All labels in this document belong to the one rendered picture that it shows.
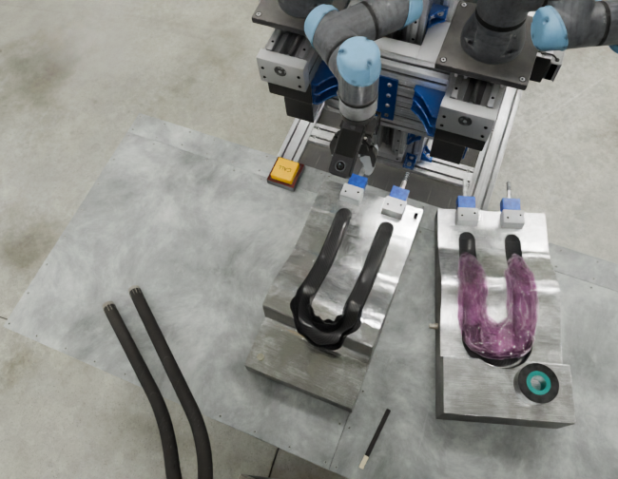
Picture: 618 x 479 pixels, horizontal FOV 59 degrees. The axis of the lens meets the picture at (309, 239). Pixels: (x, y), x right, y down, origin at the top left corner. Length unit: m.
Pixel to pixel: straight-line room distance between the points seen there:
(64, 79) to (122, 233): 1.69
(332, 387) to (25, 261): 1.72
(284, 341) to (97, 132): 1.82
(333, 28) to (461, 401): 0.78
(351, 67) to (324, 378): 0.66
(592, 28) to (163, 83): 2.18
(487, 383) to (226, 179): 0.85
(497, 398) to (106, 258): 1.01
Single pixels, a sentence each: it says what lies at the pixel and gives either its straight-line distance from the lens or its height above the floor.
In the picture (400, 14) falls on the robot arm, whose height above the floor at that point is 1.32.
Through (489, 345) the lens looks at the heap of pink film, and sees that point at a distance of 1.26.
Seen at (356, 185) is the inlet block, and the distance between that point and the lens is 1.36.
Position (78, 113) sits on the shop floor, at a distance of 2.95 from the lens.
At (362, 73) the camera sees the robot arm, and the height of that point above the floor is 1.35.
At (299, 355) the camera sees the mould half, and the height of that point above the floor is 0.86.
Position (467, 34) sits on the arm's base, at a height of 1.07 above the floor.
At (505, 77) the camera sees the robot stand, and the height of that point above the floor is 1.04.
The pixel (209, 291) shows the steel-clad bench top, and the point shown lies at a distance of 1.40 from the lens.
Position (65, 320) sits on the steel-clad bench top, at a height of 0.80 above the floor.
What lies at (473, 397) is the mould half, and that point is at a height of 0.91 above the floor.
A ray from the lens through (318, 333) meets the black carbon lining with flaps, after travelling 1.25.
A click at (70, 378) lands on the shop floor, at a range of 2.37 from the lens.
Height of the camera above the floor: 2.08
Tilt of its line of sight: 65 degrees down
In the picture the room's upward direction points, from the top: 9 degrees counter-clockwise
